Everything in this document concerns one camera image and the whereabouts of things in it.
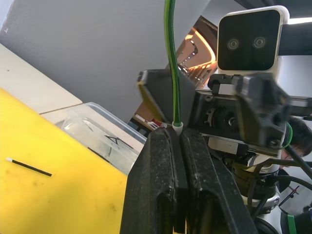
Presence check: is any black matchbox with yellow side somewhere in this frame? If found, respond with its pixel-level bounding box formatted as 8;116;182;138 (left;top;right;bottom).
136;69;196;123

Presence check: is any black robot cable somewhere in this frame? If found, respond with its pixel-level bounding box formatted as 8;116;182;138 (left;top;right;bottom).
248;145;312;220

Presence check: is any green strap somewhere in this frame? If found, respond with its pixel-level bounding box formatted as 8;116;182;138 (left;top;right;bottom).
287;214;297;234

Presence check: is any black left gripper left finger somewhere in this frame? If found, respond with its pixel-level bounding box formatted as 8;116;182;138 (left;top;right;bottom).
120;127;189;234

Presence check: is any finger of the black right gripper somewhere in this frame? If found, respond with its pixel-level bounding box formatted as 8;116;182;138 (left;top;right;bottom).
233;74;291;147

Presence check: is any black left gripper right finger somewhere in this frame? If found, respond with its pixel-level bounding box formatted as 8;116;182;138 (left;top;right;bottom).
179;128;259;234

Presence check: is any person with black hair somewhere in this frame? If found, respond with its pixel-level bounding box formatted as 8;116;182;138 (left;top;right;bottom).
278;116;312;172

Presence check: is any yellow mat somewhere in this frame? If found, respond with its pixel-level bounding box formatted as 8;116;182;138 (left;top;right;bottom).
0;87;129;234

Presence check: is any clear plastic container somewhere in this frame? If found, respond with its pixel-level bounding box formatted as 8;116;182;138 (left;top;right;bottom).
54;102;147;176

